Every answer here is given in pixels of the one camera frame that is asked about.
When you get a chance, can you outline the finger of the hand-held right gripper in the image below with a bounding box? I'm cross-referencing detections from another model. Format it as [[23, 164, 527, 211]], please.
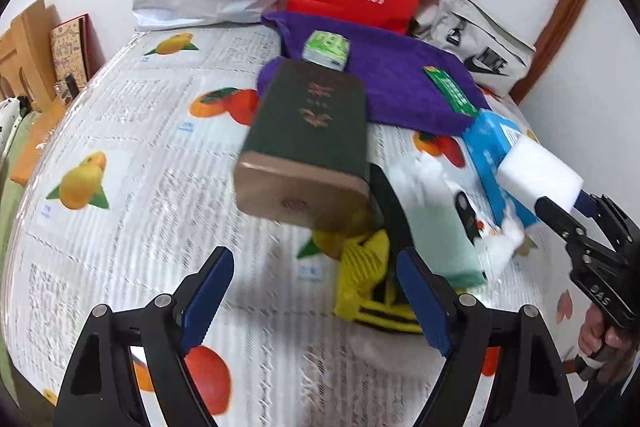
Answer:
[[574, 190, 634, 259], [534, 196, 587, 254]]

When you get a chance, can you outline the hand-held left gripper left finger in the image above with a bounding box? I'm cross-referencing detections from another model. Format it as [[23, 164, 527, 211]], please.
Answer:
[[55, 246, 236, 427]]

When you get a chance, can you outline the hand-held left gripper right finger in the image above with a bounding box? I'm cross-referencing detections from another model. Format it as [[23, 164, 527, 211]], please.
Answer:
[[395, 247, 581, 427]]

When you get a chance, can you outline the white sponge block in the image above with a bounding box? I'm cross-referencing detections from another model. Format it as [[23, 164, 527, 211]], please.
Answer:
[[496, 134, 585, 212]]

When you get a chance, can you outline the yellow cloth with black strap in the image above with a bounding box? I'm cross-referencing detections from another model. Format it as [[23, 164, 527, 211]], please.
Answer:
[[312, 164, 426, 335]]

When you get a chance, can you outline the person's right hand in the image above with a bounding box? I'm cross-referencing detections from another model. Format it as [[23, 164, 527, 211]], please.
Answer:
[[577, 307, 610, 364]]

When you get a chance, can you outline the pale green cloth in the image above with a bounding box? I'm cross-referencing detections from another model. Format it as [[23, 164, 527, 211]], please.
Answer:
[[407, 202, 488, 290]]

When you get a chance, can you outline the small black clip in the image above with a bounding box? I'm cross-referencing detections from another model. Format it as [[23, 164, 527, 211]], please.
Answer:
[[454, 191, 480, 240]]

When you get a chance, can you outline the blue cardboard box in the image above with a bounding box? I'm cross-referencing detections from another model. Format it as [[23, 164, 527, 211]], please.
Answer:
[[462, 109, 541, 228]]

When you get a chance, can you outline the green toothpaste box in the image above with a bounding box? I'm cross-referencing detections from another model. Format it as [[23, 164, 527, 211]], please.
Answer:
[[422, 66, 481, 116]]

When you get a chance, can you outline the fruit printed tablecloth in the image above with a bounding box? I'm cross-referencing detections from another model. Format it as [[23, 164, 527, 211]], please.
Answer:
[[0, 27, 601, 427]]

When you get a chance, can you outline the purple towel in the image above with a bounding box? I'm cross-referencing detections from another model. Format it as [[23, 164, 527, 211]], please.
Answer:
[[257, 10, 493, 136]]

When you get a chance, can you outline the grey canvas bag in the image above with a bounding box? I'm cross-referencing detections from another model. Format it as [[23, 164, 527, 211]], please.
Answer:
[[407, 0, 537, 95]]

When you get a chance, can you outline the green white tissue pack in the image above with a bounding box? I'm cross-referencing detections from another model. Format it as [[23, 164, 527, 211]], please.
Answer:
[[301, 30, 351, 72]]

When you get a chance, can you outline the patterned brown book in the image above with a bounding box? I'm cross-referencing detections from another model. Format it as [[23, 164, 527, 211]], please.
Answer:
[[50, 13, 93, 84]]

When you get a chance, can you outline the wooden chair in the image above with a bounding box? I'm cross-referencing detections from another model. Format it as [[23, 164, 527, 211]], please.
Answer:
[[0, 0, 65, 112]]

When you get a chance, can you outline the wooden door frame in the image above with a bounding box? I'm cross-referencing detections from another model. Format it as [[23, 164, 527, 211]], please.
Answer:
[[507, 0, 598, 105]]

